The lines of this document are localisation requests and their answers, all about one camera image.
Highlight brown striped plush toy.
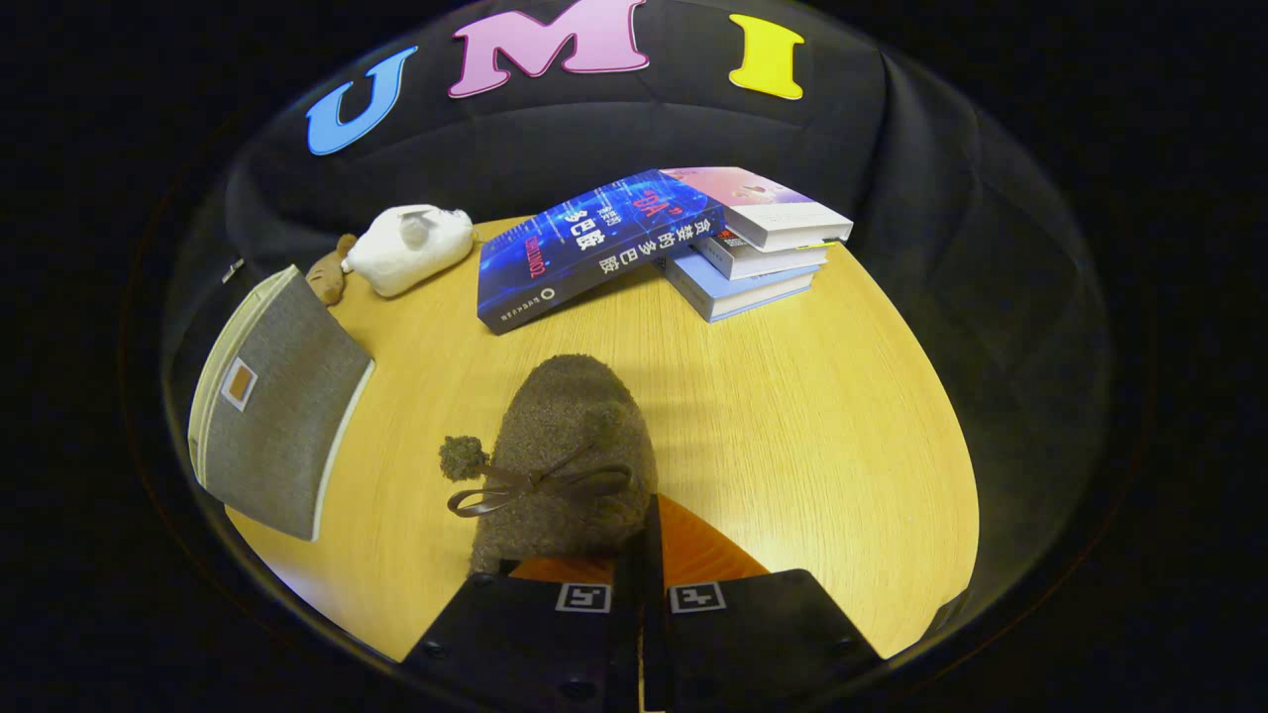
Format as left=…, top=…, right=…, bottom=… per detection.
left=304, top=233, right=359, bottom=307

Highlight dark blue book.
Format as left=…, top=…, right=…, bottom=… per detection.
left=475, top=167, right=727, bottom=337

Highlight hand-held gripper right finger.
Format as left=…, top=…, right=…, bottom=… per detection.
left=642, top=493, right=885, bottom=713

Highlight white plush toy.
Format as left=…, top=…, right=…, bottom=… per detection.
left=343, top=203, right=476, bottom=299

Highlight grey fabric storage box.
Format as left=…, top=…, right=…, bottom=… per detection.
left=187, top=263, right=376, bottom=544

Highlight white book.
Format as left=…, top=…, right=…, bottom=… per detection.
left=693, top=226, right=832, bottom=282

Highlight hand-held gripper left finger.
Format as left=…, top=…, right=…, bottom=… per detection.
left=401, top=555, right=643, bottom=713

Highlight brown fuzzy shoe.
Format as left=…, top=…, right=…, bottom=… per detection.
left=439, top=354, right=661, bottom=577

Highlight black backdrop cloth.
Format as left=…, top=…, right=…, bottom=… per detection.
left=158, top=0, right=1112, bottom=516

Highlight light blue book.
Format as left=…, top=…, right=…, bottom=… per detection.
left=665, top=251, right=822, bottom=325

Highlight pink cover book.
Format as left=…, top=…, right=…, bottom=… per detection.
left=661, top=165, right=855, bottom=254

